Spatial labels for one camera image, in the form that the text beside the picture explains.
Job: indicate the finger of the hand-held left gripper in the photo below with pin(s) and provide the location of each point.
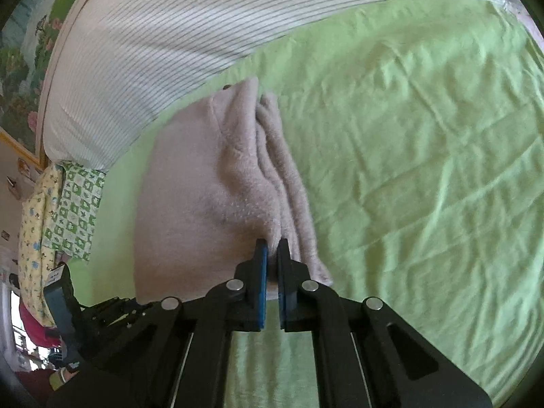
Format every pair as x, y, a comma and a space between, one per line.
114, 316
59, 310

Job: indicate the white striped duvet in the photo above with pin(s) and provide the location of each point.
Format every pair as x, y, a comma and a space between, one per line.
170, 42

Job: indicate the floral painted headboard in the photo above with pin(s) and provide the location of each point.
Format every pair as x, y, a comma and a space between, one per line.
25, 72

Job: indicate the green bed sheet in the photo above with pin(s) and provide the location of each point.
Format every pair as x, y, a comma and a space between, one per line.
403, 157

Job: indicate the yellow printed pillow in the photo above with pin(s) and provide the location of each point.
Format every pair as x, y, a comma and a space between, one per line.
34, 238

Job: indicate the green checkered pillow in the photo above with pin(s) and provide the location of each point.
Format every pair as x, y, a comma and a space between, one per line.
76, 212

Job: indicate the red cloth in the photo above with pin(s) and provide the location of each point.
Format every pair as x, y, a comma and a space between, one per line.
36, 327

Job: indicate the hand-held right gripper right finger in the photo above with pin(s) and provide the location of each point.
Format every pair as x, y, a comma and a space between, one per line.
289, 293

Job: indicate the beige knitted sweater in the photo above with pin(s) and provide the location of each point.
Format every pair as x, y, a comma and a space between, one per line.
191, 204

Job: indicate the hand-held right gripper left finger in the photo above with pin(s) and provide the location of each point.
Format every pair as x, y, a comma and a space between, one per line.
255, 289

